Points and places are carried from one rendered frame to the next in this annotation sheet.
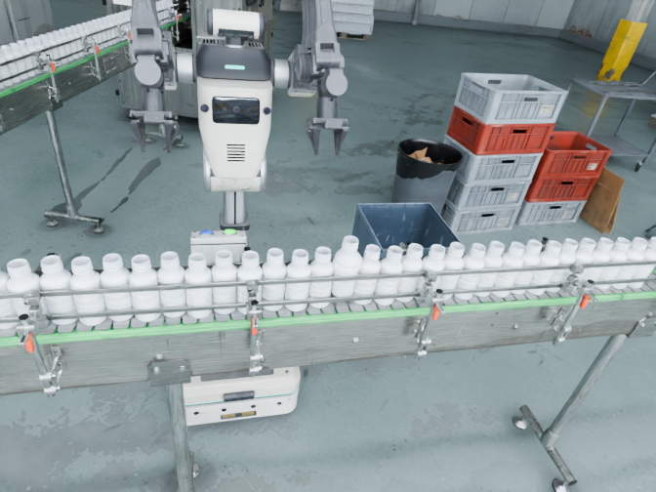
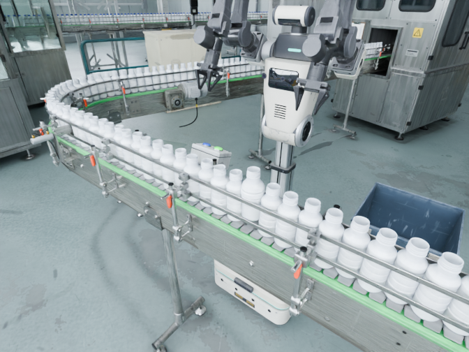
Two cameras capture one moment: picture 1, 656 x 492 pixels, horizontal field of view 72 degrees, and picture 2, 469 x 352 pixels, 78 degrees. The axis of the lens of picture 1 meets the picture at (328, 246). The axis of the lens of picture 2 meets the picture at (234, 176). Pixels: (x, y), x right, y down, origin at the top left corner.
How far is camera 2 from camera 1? 0.78 m
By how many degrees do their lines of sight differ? 46
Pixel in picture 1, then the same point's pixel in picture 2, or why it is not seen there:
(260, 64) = not seen: hidden behind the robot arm
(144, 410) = (210, 264)
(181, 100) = (368, 110)
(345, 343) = (243, 260)
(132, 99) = (338, 105)
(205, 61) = (276, 45)
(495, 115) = not seen: outside the picture
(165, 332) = (148, 188)
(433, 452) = not seen: outside the picture
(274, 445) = (252, 336)
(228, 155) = (275, 112)
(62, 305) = (119, 151)
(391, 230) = (411, 222)
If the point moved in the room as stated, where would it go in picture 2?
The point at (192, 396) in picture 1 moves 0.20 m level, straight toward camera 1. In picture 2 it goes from (220, 267) to (199, 290)
